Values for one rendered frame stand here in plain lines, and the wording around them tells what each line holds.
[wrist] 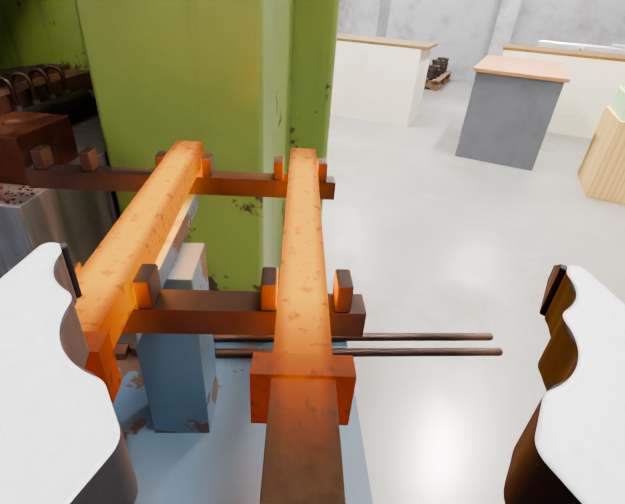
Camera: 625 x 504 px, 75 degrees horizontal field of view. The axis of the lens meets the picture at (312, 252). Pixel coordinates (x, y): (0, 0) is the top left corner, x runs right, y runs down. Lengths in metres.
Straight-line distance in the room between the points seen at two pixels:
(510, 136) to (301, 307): 3.82
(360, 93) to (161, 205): 4.63
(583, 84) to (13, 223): 5.44
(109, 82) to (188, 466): 0.54
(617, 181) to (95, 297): 3.66
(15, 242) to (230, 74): 0.36
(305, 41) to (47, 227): 0.70
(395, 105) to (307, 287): 4.63
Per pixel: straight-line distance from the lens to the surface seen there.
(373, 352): 0.58
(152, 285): 0.26
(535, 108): 3.95
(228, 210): 0.72
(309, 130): 1.10
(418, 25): 9.03
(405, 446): 1.41
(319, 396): 0.18
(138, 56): 0.69
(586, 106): 5.66
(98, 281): 0.26
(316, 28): 1.06
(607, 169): 3.71
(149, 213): 0.32
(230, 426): 0.50
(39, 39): 1.17
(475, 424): 1.54
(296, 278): 0.24
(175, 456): 0.49
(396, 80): 4.80
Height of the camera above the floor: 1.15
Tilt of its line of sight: 32 degrees down
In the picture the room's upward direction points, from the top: 4 degrees clockwise
